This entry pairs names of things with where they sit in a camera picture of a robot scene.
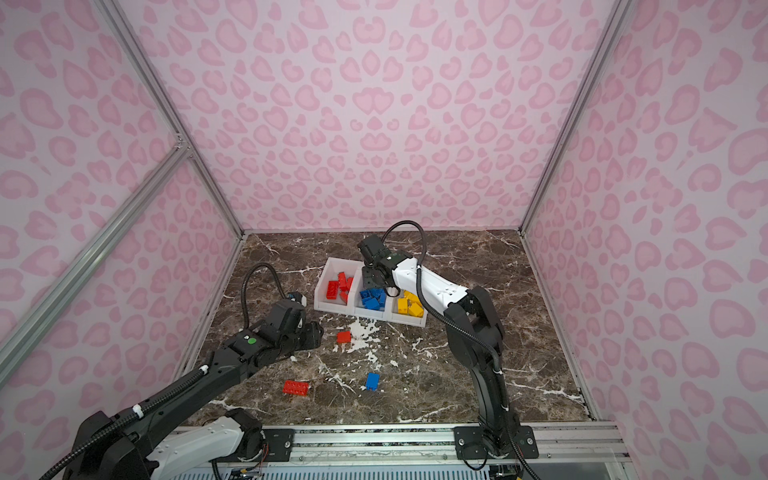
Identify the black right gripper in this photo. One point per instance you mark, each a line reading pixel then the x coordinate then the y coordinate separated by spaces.
pixel 367 280

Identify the white bin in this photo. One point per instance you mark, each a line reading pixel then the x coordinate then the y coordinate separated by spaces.
pixel 330 272
pixel 356 304
pixel 391 315

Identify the diagonal aluminium frame bar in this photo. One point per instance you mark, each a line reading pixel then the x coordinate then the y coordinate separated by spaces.
pixel 39 320

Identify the white left bin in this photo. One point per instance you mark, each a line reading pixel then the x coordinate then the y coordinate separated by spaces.
pixel 330 272

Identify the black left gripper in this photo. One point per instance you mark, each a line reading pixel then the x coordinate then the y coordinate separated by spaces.
pixel 314 334

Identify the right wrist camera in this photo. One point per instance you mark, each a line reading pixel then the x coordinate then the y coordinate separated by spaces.
pixel 373 250

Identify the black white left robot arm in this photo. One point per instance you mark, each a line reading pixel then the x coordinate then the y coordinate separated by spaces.
pixel 137 442

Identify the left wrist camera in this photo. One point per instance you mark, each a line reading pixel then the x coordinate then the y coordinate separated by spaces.
pixel 297 297

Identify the red lego brick front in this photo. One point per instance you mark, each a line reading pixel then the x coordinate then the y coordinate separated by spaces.
pixel 297 388

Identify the white middle bin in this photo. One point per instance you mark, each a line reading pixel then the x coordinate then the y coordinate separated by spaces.
pixel 356 304

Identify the small red lego brick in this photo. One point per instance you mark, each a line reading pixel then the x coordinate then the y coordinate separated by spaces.
pixel 344 337

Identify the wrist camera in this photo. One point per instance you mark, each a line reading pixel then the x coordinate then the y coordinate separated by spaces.
pixel 373 250
pixel 297 297

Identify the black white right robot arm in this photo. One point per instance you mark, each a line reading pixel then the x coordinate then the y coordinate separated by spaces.
pixel 475 338

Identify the white right bin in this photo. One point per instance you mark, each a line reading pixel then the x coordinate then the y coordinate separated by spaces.
pixel 391 315

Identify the yellow lego brick pair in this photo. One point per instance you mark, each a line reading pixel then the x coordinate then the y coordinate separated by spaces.
pixel 412 298

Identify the blue lego brick diagonal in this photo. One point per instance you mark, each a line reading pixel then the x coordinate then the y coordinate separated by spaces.
pixel 378 294

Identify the long red lego brick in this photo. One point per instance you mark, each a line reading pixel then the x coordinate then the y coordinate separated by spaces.
pixel 332 290

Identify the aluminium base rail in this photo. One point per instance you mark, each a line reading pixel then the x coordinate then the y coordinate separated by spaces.
pixel 552 450

